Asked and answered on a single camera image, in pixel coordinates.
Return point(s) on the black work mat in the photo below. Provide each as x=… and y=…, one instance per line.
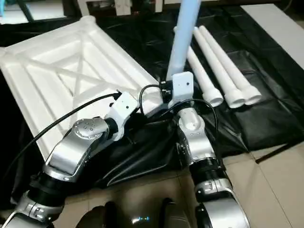
x=237, y=109

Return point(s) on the white plastic table leg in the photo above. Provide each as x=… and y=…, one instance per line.
x=232, y=64
x=204, y=80
x=183, y=38
x=218, y=66

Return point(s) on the silver robot right leg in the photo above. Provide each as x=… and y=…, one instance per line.
x=172, y=216

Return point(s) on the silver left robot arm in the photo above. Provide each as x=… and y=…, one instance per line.
x=71, y=156

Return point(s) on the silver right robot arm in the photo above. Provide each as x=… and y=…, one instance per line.
x=199, y=152

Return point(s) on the white plastic table top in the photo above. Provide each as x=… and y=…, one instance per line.
x=71, y=71

